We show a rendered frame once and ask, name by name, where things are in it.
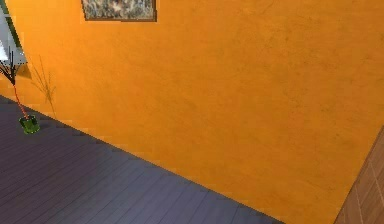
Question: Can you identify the bare plant in green pot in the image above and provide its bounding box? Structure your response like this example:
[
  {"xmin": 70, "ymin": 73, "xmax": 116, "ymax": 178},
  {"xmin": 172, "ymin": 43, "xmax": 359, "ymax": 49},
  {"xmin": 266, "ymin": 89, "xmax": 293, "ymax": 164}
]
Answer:
[{"xmin": 0, "ymin": 46, "xmax": 41, "ymax": 136}]

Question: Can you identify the framed grey wall picture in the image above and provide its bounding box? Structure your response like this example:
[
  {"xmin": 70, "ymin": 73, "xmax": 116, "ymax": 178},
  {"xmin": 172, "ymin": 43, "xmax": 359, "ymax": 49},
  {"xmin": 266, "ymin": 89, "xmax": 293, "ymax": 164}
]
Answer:
[{"xmin": 80, "ymin": 0, "xmax": 158, "ymax": 23}]

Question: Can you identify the window with green frame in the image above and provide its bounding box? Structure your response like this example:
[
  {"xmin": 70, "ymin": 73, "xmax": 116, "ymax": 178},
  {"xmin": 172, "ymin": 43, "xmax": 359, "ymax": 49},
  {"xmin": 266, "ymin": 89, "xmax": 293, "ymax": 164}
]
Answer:
[{"xmin": 0, "ymin": 0, "xmax": 28, "ymax": 66}]

